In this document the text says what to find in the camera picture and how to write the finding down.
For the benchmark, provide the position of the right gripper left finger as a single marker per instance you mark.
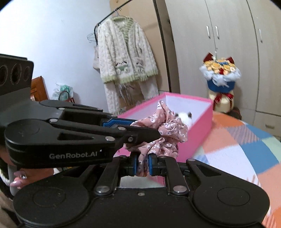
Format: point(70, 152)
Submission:
point(120, 166)

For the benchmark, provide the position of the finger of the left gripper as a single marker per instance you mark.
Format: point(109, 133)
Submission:
point(131, 135)
point(123, 123)

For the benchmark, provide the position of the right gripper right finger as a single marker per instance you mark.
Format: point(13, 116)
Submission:
point(172, 171)

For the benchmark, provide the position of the pink floral scrunchie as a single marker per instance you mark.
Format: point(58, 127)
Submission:
point(172, 131)

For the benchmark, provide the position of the left hand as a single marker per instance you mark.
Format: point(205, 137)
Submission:
point(24, 177)

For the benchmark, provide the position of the white plastic bag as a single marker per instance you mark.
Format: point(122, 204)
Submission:
point(62, 92)

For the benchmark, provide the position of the pink cardboard box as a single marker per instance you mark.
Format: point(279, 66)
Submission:
point(202, 114)

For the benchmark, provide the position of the white plush toy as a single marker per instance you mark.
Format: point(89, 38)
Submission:
point(186, 118)

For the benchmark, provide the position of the cream knitted cardigan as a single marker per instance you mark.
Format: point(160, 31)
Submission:
point(125, 57)

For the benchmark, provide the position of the patchwork table cloth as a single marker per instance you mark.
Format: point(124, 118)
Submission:
point(247, 152)

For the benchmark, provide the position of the yellow flower bouquet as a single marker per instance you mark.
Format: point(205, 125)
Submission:
point(221, 75)

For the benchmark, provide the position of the white wardrobe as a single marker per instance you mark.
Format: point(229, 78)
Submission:
point(248, 32)

